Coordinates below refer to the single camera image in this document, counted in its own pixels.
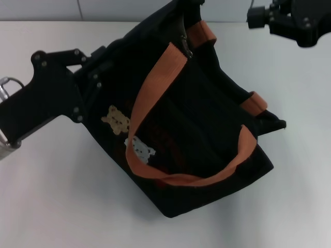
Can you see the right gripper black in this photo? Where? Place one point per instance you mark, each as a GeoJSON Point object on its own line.
{"type": "Point", "coordinates": [318, 18]}

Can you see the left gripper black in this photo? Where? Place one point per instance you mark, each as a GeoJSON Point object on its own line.
{"type": "Point", "coordinates": [44, 98]}

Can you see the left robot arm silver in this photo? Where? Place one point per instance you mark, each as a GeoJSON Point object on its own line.
{"type": "Point", "coordinates": [3, 152]}

